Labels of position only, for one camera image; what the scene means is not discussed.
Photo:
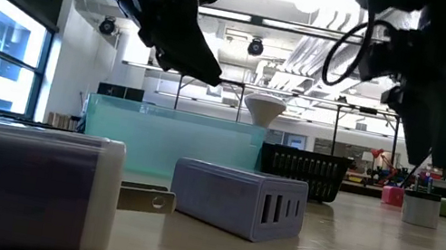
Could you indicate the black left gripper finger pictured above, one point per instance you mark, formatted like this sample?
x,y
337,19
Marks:
x,y
189,57

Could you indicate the pink wall charger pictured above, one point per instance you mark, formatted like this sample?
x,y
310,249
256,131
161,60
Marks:
x,y
392,196

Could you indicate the teal translucent plastic bin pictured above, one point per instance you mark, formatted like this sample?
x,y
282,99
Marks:
x,y
165,138

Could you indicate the white black USB charger cube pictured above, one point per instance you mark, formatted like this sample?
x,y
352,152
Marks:
x,y
419,212

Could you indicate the red desk lamp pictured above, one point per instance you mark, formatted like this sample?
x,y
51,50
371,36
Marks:
x,y
376,153

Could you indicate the small black monitor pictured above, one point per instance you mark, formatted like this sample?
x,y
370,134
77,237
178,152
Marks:
x,y
111,90
135,94

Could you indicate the white bulb table lamp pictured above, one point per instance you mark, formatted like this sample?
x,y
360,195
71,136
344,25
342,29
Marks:
x,y
264,107

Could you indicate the black slotted plastic basket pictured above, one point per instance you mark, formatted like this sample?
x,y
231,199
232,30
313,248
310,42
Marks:
x,y
302,171

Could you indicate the lavender multi-port charger block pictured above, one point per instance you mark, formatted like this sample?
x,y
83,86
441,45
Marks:
x,y
215,197

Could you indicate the purple white USB charger cube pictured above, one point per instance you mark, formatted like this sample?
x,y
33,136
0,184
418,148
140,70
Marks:
x,y
23,186

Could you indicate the black metal frame stand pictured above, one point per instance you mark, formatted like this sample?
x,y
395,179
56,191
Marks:
x,y
335,131
178,89

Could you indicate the black ceiling camera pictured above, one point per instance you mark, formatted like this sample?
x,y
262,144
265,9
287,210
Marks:
x,y
107,25
255,47

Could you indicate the black aluminium table frame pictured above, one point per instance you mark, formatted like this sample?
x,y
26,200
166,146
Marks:
x,y
12,120

